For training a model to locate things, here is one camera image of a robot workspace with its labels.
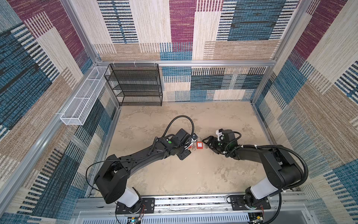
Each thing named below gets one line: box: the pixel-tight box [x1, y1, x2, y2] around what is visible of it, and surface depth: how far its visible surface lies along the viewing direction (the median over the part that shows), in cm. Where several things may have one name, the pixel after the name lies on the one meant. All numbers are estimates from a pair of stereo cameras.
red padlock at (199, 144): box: [196, 136, 204, 150], surface depth 96 cm
